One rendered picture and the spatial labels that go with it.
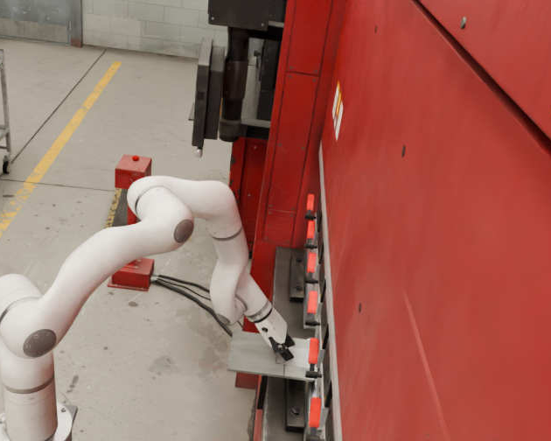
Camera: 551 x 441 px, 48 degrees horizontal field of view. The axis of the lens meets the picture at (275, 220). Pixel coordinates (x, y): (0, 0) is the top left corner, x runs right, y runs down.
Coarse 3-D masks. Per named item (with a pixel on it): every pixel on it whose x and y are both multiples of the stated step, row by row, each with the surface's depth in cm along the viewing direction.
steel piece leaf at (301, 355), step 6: (294, 348) 196; (300, 348) 196; (276, 354) 189; (294, 354) 194; (300, 354) 194; (306, 354) 194; (276, 360) 190; (282, 360) 190; (288, 360) 191; (294, 360) 191; (300, 360) 191; (306, 360) 192; (300, 366) 189; (306, 366) 190
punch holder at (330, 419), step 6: (330, 402) 134; (330, 408) 133; (330, 414) 133; (330, 420) 130; (324, 426) 137; (330, 426) 129; (324, 432) 135; (330, 432) 128; (324, 438) 134; (330, 438) 127
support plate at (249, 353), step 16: (240, 336) 198; (256, 336) 199; (240, 352) 192; (256, 352) 193; (272, 352) 194; (240, 368) 185; (256, 368) 186; (272, 368) 187; (288, 368) 188; (304, 368) 189
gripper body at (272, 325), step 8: (272, 312) 187; (256, 320) 184; (264, 320) 182; (272, 320) 184; (280, 320) 189; (264, 328) 183; (272, 328) 183; (280, 328) 186; (264, 336) 184; (272, 336) 184; (280, 336) 184
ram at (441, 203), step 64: (384, 0) 136; (384, 64) 125; (448, 64) 78; (384, 128) 115; (448, 128) 74; (512, 128) 55; (384, 192) 107; (448, 192) 71; (512, 192) 53; (384, 256) 100; (448, 256) 68; (512, 256) 51; (384, 320) 94; (448, 320) 65; (512, 320) 49; (384, 384) 88; (448, 384) 62; (512, 384) 48
